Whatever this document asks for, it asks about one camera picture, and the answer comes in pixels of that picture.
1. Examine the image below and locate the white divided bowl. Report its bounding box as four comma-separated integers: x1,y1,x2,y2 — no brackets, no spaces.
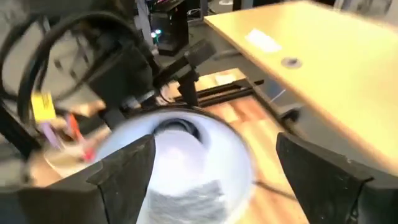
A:
43,136,108,177

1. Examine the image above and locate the purple clip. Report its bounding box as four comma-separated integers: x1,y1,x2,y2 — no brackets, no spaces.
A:
39,122,60,150

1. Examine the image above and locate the black lamp cable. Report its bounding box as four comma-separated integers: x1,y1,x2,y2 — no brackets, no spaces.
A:
254,181,297,200

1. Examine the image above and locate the black device with lights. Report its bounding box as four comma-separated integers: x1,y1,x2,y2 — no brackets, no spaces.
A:
149,0,190,57

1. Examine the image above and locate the grey desk grommet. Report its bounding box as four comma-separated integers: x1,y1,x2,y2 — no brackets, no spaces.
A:
281,57,303,69

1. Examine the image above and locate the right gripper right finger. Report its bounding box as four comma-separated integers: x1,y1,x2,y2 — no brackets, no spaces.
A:
275,133,398,224

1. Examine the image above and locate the orange clip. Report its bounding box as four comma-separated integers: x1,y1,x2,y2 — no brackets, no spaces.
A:
67,113,83,142

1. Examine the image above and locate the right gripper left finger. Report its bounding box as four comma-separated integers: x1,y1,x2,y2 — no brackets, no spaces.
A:
0,133,156,224

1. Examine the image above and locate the red clip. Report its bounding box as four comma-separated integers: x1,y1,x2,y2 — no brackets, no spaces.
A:
81,141,96,162

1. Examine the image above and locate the white lightbulb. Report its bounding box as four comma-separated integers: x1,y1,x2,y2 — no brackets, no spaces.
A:
136,129,233,224

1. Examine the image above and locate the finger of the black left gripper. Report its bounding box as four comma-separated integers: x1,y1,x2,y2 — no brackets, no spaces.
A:
178,71,200,108

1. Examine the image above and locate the black gooseneck desk lamp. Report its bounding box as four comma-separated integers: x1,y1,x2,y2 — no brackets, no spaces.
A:
93,105,257,224

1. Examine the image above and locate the beige desk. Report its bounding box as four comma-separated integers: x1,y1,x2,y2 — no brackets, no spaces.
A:
203,0,398,175

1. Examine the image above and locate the black aluminium table frame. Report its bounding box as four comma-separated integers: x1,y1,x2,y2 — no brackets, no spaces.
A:
172,78,304,127

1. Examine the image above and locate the yellow tag on left cable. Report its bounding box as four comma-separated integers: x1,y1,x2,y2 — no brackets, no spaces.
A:
30,91,57,123

